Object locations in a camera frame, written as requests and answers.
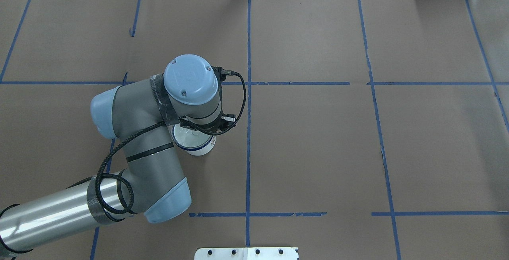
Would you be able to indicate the clear glass funnel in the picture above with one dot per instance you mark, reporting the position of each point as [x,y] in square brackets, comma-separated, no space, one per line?
[190,138]

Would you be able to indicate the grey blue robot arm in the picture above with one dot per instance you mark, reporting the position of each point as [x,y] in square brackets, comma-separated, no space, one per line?
[142,175]

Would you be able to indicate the white enamel cup blue rim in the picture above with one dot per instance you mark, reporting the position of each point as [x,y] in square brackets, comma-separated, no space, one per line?
[201,150]

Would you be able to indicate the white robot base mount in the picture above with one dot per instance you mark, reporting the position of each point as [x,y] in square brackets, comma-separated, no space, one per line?
[247,253]

